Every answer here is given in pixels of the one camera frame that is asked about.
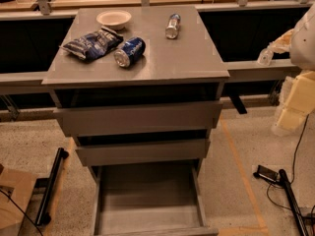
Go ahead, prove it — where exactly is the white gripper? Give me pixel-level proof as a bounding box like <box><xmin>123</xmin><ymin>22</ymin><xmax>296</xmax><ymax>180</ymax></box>
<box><xmin>268</xmin><ymin>29</ymin><xmax>315</xmax><ymax>136</ymax></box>

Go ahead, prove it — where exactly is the blue pepsi can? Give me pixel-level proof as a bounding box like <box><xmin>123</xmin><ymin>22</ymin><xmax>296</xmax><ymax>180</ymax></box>
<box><xmin>114</xmin><ymin>37</ymin><xmax>146</xmax><ymax>68</ymax></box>

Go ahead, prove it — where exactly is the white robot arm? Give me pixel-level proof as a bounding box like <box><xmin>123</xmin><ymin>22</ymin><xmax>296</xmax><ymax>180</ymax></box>
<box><xmin>268</xmin><ymin>4</ymin><xmax>315</xmax><ymax>136</ymax></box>

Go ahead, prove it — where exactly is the grey middle drawer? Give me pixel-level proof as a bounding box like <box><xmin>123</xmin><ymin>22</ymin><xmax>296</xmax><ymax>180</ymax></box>
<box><xmin>76</xmin><ymin>139</ymin><xmax>210</xmax><ymax>166</ymax></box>

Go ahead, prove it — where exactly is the silver blue can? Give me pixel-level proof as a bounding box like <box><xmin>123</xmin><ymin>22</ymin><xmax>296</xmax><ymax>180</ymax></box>
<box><xmin>165</xmin><ymin>14</ymin><xmax>181</xmax><ymax>39</ymax></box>

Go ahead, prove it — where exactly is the grey drawer cabinet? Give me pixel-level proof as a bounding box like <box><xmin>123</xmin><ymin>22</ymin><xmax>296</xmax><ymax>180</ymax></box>
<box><xmin>41</xmin><ymin>5</ymin><xmax>230</xmax><ymax>236</ymax></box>

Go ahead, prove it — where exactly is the grey top drawer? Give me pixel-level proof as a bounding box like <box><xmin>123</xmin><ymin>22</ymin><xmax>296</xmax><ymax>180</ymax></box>
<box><xmin>54</xmin><ymin>101</ymin><xmax>222</xmax><ymax>137</ymax></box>

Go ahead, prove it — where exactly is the grey open bottom drawer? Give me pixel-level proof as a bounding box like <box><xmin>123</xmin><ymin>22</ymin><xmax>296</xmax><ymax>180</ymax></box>
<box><xmin>91</xmin><ymin>161</ymin><xmax>219</xmax><ymax>236</ymax></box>

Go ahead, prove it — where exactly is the clear sanitizer bottle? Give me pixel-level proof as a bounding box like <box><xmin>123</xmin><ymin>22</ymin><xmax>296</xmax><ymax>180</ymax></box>
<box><xmin>257</xmin><ymin>48</ymin><xmax>274</xmax><ymax>66</ymax></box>

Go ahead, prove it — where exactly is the black bar right floor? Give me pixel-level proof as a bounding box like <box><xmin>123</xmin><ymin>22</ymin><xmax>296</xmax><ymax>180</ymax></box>
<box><xmin>279</xmin><ymin>169</ymin><xmax>309</xmax><ymax>236</ymax></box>

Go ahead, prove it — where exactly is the black device on floor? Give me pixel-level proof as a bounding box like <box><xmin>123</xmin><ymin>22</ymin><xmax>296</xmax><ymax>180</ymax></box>
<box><xmin>253</xmin><ymin>165</ymin><xmax>279</xmax><ymax>184</ymax></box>

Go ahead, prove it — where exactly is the white paper bowl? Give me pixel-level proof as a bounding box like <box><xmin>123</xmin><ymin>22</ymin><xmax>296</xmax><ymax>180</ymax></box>
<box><xmin>96</xmin><ymin>10</ymin><xmax>132</xmax><ymax>30</ymax></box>

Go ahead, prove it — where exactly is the blue chip bag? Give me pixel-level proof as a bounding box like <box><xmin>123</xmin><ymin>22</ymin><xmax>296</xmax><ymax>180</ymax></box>
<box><xmin>61</xmin><ymin>27</ymin><xmax>124</xmax><ymax>61</ymax></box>

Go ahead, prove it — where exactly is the black bar on floor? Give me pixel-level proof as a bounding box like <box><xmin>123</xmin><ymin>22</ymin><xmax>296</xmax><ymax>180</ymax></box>
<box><xmin>35</xmin><ymin>147</ymin><xmax>69</xmax><ymax>226</ymax></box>

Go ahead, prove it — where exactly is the cardboard box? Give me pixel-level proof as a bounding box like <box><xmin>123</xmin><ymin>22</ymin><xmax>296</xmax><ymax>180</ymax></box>
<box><xmin>0</xmin><ymin>166</ymin><xmax>36</xmax><ymax>236</ymax></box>

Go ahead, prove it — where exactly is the black floor cable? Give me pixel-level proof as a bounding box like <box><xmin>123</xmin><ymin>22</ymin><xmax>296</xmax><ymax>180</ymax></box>
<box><xmin>266</xmin><ymin>113</ymin><xmax>315</xmax><ymax>214</ymax></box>

